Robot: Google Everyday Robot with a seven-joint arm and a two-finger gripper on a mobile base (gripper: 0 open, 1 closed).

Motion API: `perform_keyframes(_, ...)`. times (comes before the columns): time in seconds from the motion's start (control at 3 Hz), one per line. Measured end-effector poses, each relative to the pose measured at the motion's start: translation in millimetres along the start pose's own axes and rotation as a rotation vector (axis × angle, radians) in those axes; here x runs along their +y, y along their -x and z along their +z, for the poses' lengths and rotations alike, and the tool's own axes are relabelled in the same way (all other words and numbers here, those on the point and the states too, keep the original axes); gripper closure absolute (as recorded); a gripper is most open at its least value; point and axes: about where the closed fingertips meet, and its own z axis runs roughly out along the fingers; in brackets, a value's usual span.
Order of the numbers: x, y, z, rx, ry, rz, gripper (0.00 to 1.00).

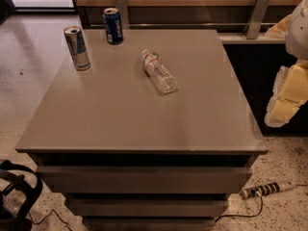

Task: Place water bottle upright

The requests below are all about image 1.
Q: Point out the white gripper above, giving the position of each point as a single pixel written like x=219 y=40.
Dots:
x=298 y=33

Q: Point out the clear plastic water bottle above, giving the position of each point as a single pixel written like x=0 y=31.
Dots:
x=158 y=73

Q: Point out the white power strip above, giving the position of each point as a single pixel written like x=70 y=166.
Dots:
x=263 y=190

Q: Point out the blue Pepsi can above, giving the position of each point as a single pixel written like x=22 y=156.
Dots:
x=113 y=26

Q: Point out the grey drawer cabinet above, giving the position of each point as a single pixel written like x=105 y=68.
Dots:
x=129 y=159

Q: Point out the silver Red Bull can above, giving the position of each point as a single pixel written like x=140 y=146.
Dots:
x=77 y=48

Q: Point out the right metal wall bracket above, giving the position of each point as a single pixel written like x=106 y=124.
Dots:
x=254 y=23

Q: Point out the metal wall bracket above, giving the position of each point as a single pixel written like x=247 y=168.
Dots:
x=254 y=23
x=122 y=7

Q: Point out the left metal wall bracket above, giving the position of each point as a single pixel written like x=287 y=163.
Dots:
x=122 y=7

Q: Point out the black bag with straps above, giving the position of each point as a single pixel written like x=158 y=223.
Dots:
x=18 y=197

